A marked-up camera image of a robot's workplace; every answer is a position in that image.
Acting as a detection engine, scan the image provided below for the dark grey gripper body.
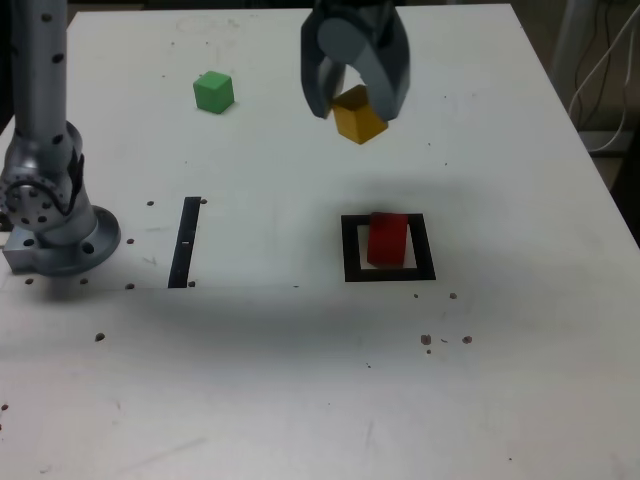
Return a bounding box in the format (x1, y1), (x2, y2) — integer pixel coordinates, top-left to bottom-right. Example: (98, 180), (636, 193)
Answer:
(312, 0), (397, 32)

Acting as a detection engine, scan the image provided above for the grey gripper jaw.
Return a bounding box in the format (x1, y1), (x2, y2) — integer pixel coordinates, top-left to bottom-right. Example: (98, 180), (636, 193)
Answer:
(317, 9), (413, 123)
(299, 9), (347, 120)

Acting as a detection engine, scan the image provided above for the yellow cube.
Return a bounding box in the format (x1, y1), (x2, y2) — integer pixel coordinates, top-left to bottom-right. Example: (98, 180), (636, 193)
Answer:
(330, 84), (390, 146)

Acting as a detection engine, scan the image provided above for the green cube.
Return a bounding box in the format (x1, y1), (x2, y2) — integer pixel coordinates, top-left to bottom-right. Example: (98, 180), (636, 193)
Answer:
(193, 70), (235, 116)

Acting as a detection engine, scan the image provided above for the red cube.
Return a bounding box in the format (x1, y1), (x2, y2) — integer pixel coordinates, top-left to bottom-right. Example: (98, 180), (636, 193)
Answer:
(366, 211), (410, 267)

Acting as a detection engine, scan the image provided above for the black tape square outline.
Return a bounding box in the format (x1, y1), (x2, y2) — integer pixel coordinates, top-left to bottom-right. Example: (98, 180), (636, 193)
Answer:
(340, 213), (437, 283)

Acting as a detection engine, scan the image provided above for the black tape strip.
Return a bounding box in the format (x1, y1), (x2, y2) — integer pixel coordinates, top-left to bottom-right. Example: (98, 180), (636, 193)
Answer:
(167, 196), (203, 290)

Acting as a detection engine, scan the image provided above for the white furniture post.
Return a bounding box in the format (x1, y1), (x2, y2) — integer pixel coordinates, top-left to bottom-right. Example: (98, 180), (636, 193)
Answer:
(549, 0), (599, 76)

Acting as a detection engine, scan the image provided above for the white cable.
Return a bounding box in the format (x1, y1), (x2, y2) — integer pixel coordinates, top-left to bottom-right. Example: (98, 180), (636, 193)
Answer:
(592, 37), (632, 151)
(568, 19), (640, 132)

